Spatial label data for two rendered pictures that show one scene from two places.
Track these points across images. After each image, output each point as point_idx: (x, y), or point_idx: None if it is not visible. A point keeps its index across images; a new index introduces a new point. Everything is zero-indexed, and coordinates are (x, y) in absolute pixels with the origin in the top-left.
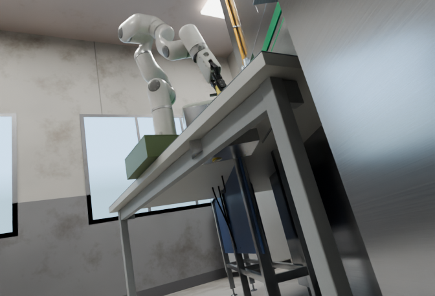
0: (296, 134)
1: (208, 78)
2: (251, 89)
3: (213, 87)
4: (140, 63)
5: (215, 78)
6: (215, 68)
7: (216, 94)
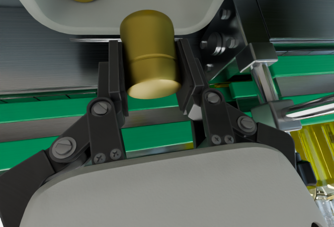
0: None
1: (179, 163)
2: None
3: (208, 97)
4: None
5: (87, 113)
6: (3, 173)
7: (302, 106)
